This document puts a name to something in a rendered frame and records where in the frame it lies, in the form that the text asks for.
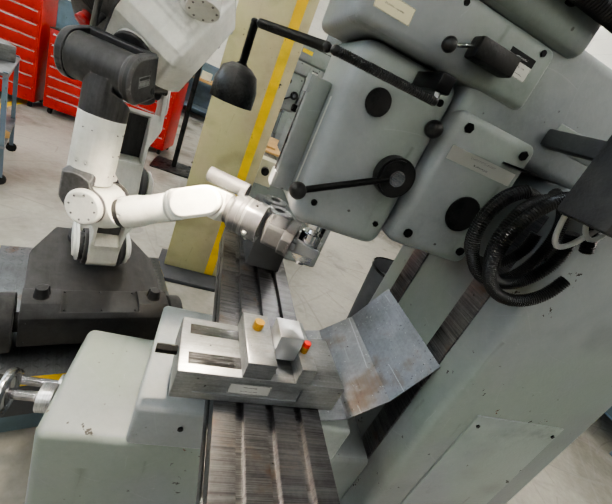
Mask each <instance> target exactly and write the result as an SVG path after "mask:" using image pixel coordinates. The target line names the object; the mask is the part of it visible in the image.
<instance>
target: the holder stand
mask: <svg viewBox="0 0 612 504"><path fill-rule="evenodd" d="M255 199H256V200H258V201H260V202H263V203H264V204H266V205H268V206H270V207H271V210H270V215H271V214H272V213H273V214H275V215H276V214H278V215H280V216H282V217H284V218H286V219H289V220H291V221H292V220H294V218H293V216H292V214H291V212H290V209H289V207H288V205H287V203H286V202H285V201H283V200H282V199H280V198H278V197H275V196H272V195H262V194H259V193H258V194H257V196H256V198H255ZM242 241H243V248H244V256H245V263H246V264H248V265H252V266H256V267H260V268H264V269H268V270H272V271H276V272H278V270H279V267H280V265H281V263H282V261H283V258H284V256H282V255H280V254H277V253H276V252H275V249H273V248H271V247H268V246H266V245H264V244H262V243H260V237H259V238H257V240H256V241H255V242H252V241H250V240H248V239H246V240H244V238H243V237H242Z"/></svg>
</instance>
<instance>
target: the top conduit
mask: <svg viewBox="0 0 612 504"><path fill-rule="evenodd" d="M565 4H566V5H567V6H569V7H574V6H577V7H578V8H579V9H580V10H582V11H583V12H585V13H586V14H587V15H588V16H590V17H591V18H592V19H593V20H595V21H596V22H597V23H598V24H600V25H601V26H603V27H604V28H605V29H606V30H608V31H609V32H610V33H611V34H612V0H566V1H565Z"/></svg>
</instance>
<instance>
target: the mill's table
mask: <svg viewBox="0 0 612 504"><path fill-rule="evenodd" d="M243 312H245V313H250V314H256V315H261V316H267V317H268V320H269V325H270V330H271V329H272V327H273V325H274V323H275V321H276V318H277V317H278V318H283V319H289V320H294V321H297V318H296V314H295V310H294V306H293V301H292V297H291V293H290V289H289V284H288V280H287V276H286V272H285V267H284V263H283V261H282V263H281V265H280V267H279V270H278V272H276V271H272V270H268V269H264V268H260V267H256V266H252V265H248V264H246V263H245V256H244V248H243V241H242V237H241V236H239V235H237V234H235V233H233V232H231V231H229V230H227V229H226V227H225V228H224V231H223V234H222V237H221V240H220V243H219V251H218V262H217V273H216V284H215V295H214V306H213V317H212V322H217V323H223V324H229V325H235V326H238V324H239V321H240V319H241V316H242V314H243ZM196 504H340V501H339V497H338V493H337V488H336V484H335V480H334V476H333V471H332V467H331V463H330V459H329V454H328V450H327V446H326V442H325V437H324V433H323V429H322V425H321V420H320V416H319V412H318V409H310V408H298V407H287V406H275V405H263V404H252V403H240V402H229V401H217V400H205V405H204V416H203V427H202V439H201V450H200V461H199V472H198V483H197V494H196Z"/></svg>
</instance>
